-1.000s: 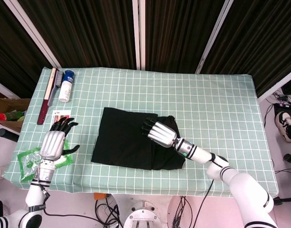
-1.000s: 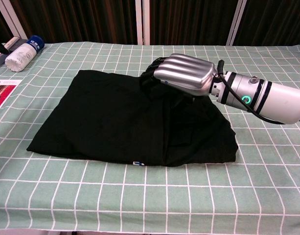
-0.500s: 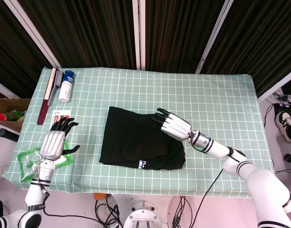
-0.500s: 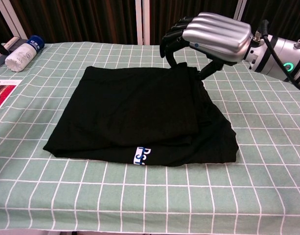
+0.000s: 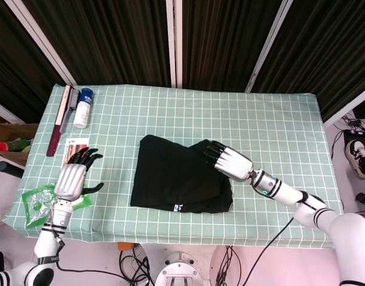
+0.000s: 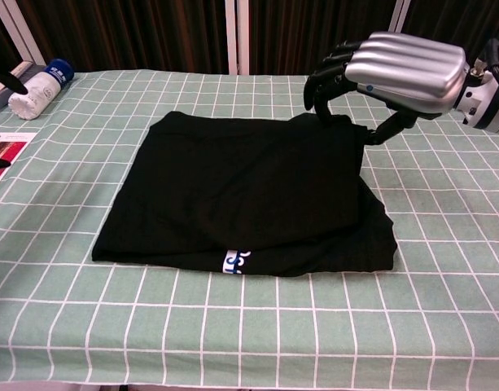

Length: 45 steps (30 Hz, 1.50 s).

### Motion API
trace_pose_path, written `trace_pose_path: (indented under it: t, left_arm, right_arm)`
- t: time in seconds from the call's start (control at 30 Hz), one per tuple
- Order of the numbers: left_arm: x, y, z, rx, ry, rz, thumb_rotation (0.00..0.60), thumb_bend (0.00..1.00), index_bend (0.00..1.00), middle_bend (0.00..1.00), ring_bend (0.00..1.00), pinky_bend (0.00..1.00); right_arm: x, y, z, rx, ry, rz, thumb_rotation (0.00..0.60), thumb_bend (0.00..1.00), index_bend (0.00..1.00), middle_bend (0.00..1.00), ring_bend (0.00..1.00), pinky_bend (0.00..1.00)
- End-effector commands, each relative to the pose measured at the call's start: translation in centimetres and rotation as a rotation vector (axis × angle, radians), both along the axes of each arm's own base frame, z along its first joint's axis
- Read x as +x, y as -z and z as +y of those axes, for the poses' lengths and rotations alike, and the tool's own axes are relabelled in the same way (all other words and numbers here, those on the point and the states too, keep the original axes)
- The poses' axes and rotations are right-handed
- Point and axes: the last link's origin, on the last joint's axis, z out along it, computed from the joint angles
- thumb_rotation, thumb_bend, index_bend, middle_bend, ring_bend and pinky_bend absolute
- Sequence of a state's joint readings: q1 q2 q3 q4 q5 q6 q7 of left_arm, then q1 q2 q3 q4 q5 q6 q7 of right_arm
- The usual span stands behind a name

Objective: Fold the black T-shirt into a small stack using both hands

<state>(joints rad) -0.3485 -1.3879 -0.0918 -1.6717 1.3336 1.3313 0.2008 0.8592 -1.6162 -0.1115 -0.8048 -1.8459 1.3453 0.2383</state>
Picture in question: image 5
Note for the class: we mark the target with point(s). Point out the brown cardboard box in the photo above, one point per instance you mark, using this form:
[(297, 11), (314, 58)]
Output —
[(9, 131)]

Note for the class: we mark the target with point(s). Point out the white frame post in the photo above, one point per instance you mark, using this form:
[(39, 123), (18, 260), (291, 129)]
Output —
[(42, 41), (173, 44), (3, 110), (268, 44), (346, 108)]

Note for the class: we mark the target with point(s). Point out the green checked tablecloth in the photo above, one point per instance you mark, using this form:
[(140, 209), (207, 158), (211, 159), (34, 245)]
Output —
[(200, 113)]

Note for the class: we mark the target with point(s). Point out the dark pleated curtain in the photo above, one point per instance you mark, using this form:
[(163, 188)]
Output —
[(328, 59), (104, 44), (15, 74), (224, 44)]

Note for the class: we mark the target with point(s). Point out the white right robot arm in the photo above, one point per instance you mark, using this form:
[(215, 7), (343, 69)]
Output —
[(319, 214)]

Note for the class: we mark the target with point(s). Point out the black t-shirt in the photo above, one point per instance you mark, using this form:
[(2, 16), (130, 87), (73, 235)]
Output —
[(176, 178)]

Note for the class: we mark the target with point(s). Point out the green snack bag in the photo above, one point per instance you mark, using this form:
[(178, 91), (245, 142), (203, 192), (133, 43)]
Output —
[(18, 145)]

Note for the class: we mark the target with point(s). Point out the maroon cream long flat stick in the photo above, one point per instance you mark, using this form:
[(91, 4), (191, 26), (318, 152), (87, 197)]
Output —
[(57, 125)]

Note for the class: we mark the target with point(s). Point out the orange block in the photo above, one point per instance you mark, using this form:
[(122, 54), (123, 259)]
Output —
[(124, 246)]

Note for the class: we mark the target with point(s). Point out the round white robot base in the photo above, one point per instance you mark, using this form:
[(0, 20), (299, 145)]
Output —
[(177, 268)]

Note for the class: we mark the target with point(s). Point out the black cylinder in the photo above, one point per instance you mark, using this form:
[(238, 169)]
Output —
[(8, 169)]

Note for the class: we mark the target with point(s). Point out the small black floor object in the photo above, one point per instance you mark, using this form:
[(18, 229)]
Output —
[(363, 198)]

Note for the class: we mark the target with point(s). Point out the red round item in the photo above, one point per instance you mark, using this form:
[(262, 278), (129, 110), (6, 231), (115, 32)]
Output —
[(3, 146)]

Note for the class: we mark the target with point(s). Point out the green plastic packet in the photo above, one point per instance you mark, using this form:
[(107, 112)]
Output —
[(33, 208)]

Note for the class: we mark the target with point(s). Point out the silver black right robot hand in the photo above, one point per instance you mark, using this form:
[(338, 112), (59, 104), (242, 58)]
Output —
[(232, 165)]

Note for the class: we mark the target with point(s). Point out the printed photo card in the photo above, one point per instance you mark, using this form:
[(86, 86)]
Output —
[(76, 143)]

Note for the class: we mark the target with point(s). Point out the grey brush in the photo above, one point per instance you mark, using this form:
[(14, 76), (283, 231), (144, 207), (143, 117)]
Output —
[(69, 110)]

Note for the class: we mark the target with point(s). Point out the white bottle blue cap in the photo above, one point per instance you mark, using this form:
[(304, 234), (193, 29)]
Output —
[(82, 111)]

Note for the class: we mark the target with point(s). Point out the black electronic box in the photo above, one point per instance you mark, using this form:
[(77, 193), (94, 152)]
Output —
[(358, 135)]

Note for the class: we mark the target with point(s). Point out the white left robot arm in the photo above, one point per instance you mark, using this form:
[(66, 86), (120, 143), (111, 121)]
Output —
[(46, 244)]

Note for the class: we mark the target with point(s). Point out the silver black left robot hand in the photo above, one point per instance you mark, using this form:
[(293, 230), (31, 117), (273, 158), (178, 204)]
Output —
[(69, 181)]

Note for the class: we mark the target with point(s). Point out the white black sneaker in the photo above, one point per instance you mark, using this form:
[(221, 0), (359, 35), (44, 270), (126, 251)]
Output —
[(353, 152)]

